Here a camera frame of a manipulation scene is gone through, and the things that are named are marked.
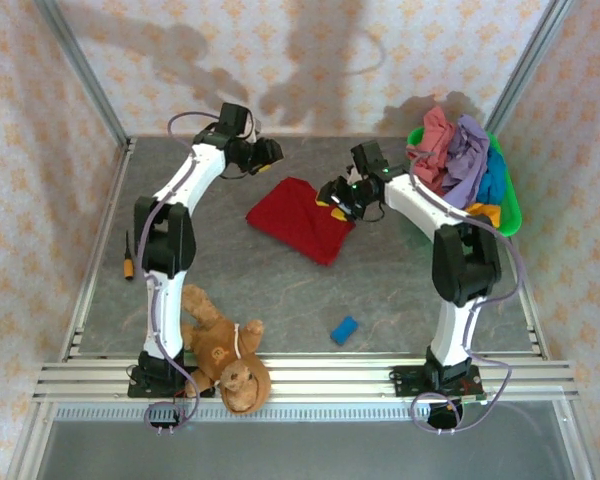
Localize grey slotted cable duct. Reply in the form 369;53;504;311
49;403;431;422

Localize aluminium frame post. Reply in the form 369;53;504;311
481;0;577;136
33;0;131;146

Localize brown plush toy animal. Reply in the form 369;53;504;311
180;284;273;415

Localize red t-shirt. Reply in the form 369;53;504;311
244;176;357;268

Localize purple t-shirt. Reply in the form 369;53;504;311
439;114;491;209

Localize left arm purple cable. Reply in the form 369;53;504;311
143;110;221;436

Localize orange t-shirt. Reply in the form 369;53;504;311
467;202;503;229

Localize small blue sponge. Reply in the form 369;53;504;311
329;314;360;346

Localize orange black screwdriver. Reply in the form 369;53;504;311
123;229;137;281

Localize green plastic basket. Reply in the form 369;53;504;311
405;125;525;238

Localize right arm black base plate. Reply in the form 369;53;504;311
389;363;487;405

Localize pink t-shirt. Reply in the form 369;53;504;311
405;107;457;197

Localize blue t-shirt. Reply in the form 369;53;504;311
476;149;508;206

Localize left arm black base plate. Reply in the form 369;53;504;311
127;349;216;400

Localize aluminium table side rail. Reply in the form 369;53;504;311
504;239;551;360
59;138;137;362

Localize wide aluminium mounting rail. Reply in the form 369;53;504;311
32;358;579;402

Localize black cable connector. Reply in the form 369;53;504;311
426;399;465;432
148;405;187;432

